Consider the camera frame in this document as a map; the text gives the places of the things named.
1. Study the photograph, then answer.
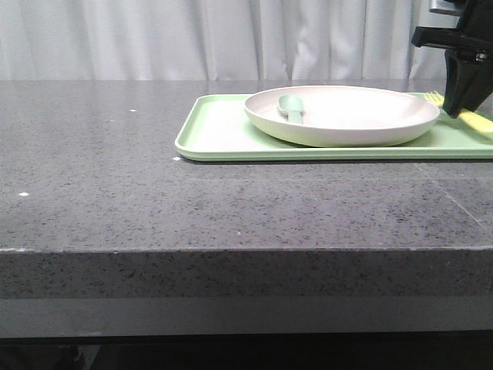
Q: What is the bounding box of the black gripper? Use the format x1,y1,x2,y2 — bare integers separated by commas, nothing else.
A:
411,1,492,118

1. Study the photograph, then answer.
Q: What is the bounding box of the yellow plastic fork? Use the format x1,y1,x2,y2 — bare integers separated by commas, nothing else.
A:
424,91,493,134

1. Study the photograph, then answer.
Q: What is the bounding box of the white round plate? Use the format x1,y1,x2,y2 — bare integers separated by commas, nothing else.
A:
244,86,440,147

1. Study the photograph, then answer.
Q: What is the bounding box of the teal green plastic spoon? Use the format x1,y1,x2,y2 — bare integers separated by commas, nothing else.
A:
277,94,304,124

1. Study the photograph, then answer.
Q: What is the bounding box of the light green plastic tray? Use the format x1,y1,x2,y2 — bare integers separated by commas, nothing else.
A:
175,94,492,162

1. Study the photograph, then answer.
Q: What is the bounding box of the white pleated curtain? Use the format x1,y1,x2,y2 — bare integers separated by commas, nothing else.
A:
1,1,456,80

